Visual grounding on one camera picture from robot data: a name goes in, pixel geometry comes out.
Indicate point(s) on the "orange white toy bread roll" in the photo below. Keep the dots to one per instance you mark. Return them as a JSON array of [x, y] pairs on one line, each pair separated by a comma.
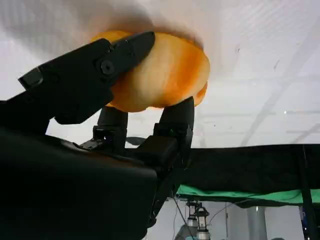
[[170, 75]]

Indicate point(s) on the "black cloth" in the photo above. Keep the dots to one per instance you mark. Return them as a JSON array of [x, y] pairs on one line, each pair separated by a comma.
[[250, 167]]

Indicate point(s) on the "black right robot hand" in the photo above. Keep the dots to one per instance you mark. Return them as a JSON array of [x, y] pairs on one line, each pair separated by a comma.
[[62, 180]]

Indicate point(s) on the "green cloth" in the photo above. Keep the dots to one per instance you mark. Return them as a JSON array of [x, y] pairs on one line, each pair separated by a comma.
[[225, 195]]

